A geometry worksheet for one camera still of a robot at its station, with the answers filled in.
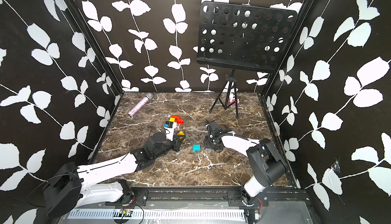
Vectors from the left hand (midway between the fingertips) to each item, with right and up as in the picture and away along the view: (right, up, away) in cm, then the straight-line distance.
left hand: (186, 135), depth 78 cm
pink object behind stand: (+32, +19, +36) cm, 52 cm away
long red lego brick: (-8, +6, +23) cm, 25 cm away
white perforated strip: (-13, -36, -8) cm, 39 cm away
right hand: (+10, -7, +13) cm, 18 cm away
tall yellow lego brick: (-12, +6, +24) cm, 27 cm away
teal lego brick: (+5, -10, +12) cm, 16 cm away
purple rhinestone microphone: (-32, +23, +36) cm, 54 cm away
